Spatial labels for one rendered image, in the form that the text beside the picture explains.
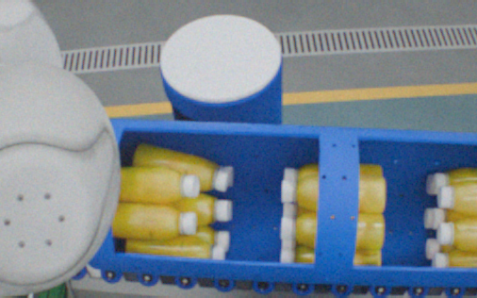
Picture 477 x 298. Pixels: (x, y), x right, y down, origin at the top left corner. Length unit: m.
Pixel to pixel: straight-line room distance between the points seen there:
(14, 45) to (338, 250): 0.59
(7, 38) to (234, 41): 0.77
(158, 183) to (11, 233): 0.85
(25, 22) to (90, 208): 0.58
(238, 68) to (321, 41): 1.57
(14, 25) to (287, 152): 0.63
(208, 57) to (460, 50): 1.81
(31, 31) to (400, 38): 2.39
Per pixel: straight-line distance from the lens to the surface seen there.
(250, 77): 1.43
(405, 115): 2.75
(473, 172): 1.22
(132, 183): 1.15
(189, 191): 1.12
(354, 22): 3.11
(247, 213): 1.30
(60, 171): 0.29
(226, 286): 1.24
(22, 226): 0.29
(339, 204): 1.03
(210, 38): 1.52
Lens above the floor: 2.09
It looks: 54 degrees down
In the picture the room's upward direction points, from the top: 6 degrees counter-clockwise
